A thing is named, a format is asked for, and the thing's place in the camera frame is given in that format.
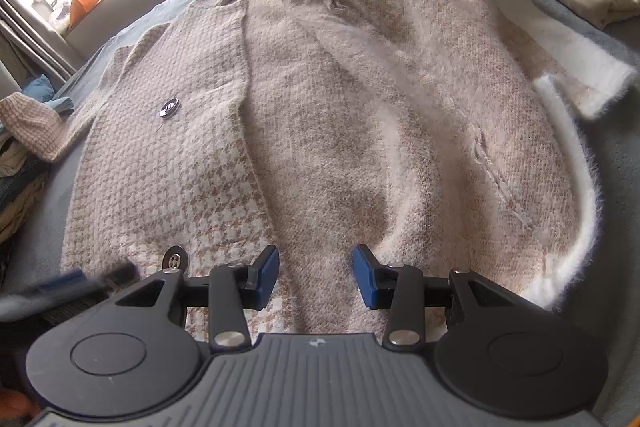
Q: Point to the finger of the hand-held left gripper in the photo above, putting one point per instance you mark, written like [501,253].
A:
[65,281]

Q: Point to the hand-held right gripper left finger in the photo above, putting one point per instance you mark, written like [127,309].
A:
[267,276]

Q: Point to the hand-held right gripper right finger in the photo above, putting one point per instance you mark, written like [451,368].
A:
[365,278]

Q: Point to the beige houndstooth coat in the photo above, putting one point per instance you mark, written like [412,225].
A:
[350,107]

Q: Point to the beige folded trousers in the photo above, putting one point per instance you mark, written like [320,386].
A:
[20,219]

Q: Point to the grey curtain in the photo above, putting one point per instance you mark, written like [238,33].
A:
[30,37]

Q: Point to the orange bag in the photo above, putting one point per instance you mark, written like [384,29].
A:
[85,6]

